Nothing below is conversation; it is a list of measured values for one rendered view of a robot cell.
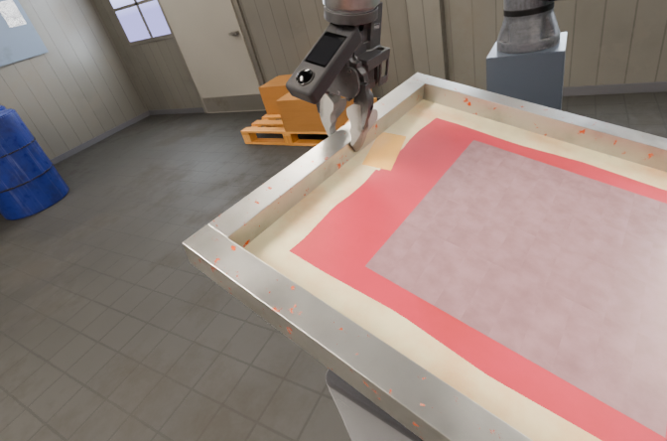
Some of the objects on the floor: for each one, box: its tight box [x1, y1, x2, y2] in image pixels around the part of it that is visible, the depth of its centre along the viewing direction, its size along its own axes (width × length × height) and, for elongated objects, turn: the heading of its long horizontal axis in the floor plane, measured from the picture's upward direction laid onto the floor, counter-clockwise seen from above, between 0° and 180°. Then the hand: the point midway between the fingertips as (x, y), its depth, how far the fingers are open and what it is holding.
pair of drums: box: [0, 105, 69, 221], centre depth 424 cm, size 84×136×100 cm, turn 82°
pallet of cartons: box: [241, 74, 377, 146], centre depth 414 cm, size 132×90×49 cm
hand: (341, 141), depth 62 cm, fingers closed on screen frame, 4 cm apart
